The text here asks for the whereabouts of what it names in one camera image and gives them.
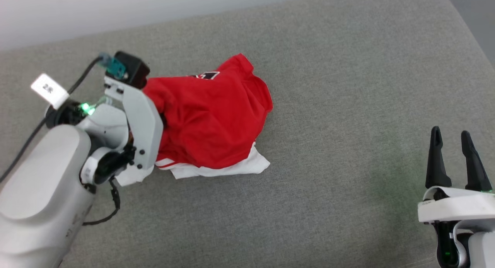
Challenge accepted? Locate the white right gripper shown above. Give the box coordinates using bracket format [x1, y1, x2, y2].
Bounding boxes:
[417, 126, 495, 224]

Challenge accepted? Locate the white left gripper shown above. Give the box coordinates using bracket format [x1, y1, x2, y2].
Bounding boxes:
[104, 76, 167, 171]

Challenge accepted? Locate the red and white sports shirt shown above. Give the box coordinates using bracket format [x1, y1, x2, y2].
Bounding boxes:
[115, 53, 274, 187]

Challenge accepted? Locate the black cable with teal plug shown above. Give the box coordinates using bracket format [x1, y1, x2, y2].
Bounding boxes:
[0, 53, 128, 183]

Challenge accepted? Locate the thin black looped arm cable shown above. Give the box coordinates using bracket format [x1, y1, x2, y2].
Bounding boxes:
[82, 178, 121, 226]

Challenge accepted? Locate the white paper cable label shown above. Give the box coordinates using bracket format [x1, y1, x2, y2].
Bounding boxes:
[31, 73, 70, 109]

